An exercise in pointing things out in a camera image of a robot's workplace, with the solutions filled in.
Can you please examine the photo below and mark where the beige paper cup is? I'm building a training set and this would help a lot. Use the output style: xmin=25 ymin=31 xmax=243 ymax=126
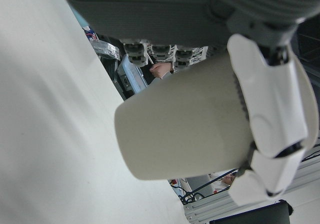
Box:
xmin=114 ymin=51 xmax=256 ymax=181

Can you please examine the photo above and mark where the operator bare hand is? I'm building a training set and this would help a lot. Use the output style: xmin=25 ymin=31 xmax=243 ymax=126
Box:
xmin=149 ymin=61 xmax=174 ymax=80

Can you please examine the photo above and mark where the light blue plastic bin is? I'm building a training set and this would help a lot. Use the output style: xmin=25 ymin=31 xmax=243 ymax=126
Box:
xmin=74 ymin=10 xmax=90 ymax=31

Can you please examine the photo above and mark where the grey blue teach pendant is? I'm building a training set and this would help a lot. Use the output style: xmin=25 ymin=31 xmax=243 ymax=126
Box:
xmin=167 ymin=175 xmax=216 ymax=200

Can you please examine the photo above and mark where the left white dexterous robot hand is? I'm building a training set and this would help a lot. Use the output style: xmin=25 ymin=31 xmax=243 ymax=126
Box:
xmin=53 ymin=0 xmax=320 ymax=207

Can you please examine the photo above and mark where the teach pendant with plastic film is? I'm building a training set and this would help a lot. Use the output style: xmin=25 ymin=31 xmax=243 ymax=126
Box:
xmin=114 ymin=53 xmax=149 ymax=100

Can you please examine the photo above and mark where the silver foil pack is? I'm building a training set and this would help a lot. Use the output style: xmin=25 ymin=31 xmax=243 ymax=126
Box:
xmin=91 ymin=38 xmax=121 ymax=60

